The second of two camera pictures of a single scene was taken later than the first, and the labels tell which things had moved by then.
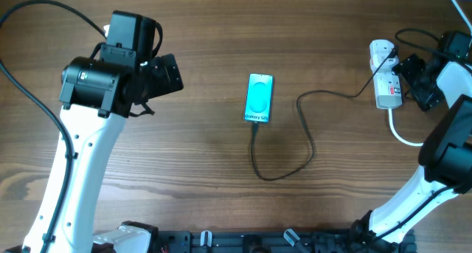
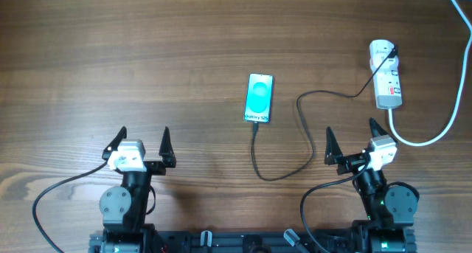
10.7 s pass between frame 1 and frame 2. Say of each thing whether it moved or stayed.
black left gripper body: moved
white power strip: stayed
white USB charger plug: stayed
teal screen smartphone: stayed
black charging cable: stayed
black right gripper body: moved
